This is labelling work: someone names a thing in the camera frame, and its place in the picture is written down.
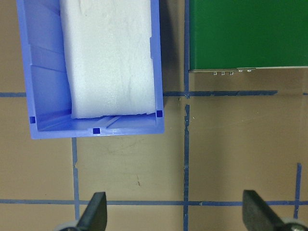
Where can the left blue plastic bin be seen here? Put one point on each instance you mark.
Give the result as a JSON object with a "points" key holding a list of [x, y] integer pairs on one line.
{"points": [[47, 87]]}

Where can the green conveyor belt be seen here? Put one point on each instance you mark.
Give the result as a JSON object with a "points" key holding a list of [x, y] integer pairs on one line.
{"points": [[248, 34]]}

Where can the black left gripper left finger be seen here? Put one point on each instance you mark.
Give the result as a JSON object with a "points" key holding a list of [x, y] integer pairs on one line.
{"points": [[94, 217]]}

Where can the white foam pad left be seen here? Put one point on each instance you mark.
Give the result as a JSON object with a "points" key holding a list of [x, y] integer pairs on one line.
{"points": [[108, 57]]}

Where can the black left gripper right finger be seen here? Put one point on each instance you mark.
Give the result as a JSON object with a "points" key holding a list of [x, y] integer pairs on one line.
{"points": [[258, 216]]}

